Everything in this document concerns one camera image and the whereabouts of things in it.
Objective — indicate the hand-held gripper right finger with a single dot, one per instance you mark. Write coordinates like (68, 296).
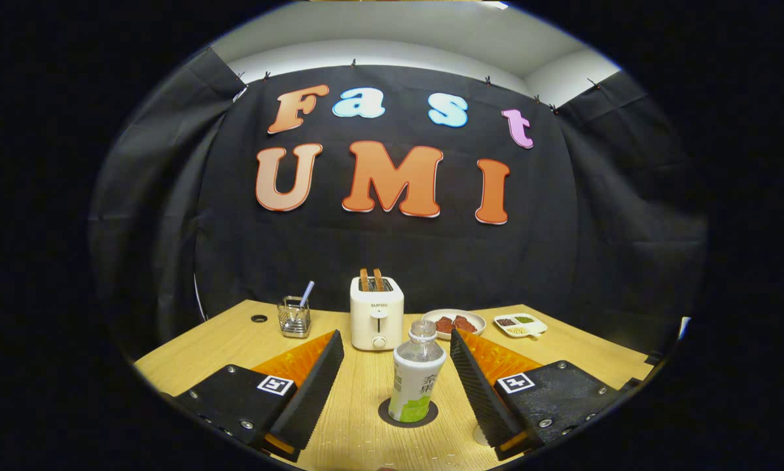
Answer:
(480, 392)

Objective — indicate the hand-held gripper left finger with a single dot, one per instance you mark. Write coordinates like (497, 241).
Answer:
(313, 392)

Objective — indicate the dark brown round coaster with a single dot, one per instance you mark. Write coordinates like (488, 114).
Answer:
(431, 415)

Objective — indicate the white green label juice bottle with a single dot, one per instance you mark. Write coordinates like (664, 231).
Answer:
(415, 379)

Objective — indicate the red food piece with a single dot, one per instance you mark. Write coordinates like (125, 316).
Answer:
(444, 324)
(465, 324)

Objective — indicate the beige round plate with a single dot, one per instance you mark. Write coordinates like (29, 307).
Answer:
(474, 316)

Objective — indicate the white divided condiment dish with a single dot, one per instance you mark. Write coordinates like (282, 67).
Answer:
(534, 326)

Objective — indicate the wooden table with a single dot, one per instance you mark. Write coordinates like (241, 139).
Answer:
(235, 340)

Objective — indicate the white toaster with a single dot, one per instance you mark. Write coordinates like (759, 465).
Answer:
(376, 320)

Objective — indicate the blue striped straw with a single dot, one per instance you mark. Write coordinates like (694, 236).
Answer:
(307, 294)

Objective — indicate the brown toast slice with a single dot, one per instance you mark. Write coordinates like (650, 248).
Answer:
(364, 280)
(379, 280)

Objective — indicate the black backdrop cloth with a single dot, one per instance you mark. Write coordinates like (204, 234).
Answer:
(300, 248)

